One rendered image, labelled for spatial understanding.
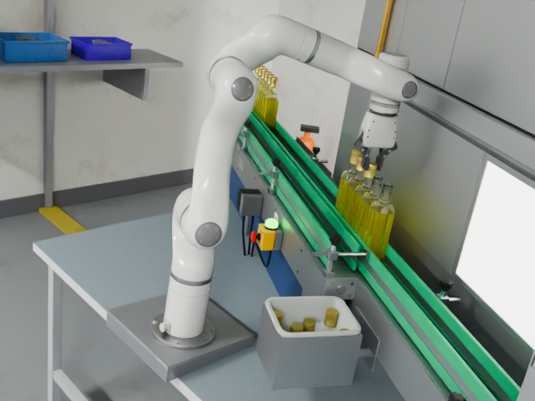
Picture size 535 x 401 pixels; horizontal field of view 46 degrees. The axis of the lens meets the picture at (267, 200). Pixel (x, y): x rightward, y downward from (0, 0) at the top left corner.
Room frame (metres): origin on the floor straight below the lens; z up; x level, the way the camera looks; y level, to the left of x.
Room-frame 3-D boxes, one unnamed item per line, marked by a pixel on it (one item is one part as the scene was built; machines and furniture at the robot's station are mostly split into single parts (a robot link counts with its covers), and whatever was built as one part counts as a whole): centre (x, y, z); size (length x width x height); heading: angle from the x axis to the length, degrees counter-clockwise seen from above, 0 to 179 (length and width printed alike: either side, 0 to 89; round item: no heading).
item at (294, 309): (1.42, -0.16, 0.97); 0.22 x 0.17 x 0.09; 108
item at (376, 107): (1.76, -0.29, 1.50); 0.09 x 0.08 x 0.03; 109
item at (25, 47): (3.41, 1.40, 1.18); 0.36 x 0.25 x 0.12; 136
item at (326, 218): (2.44, -0.01, 1.09); 1.75 x 0.01 x 0.08; 18
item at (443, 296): (1.39, -0.48, 1.11); 0.07 x 0.04 x 0.13; 108
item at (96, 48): (3.73, 1.10, 1.17); 0.30 x 0.21 x 0.10; 136
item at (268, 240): (1.95, -0.02, 0.96); 0.07 x 0.07 x 0.07; 18
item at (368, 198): (1.71, -0.30, 1.16); 0.06 x 0.06 x 0.21; 17
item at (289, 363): (1.43, -0.19, 0.92); 0.27 x 0.17 x 0.15; 108
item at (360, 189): (1.76, -0.29, 1.16); 0.06 x 0.06 x 0.21; 19
